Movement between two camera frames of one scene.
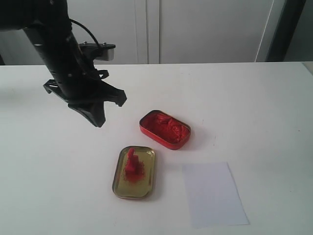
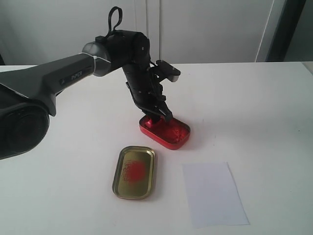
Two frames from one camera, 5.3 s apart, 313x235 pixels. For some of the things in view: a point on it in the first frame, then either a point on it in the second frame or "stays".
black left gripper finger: (93, 110) -> (155, 116)
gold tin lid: (142, 189) stays
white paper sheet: (214, 199) stays
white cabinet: (166, 31) stays
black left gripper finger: (113, 94) -> (167, 111)
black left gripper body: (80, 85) -> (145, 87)
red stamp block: (132, 166) -> (148, 123)
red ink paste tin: (165, 129) stays
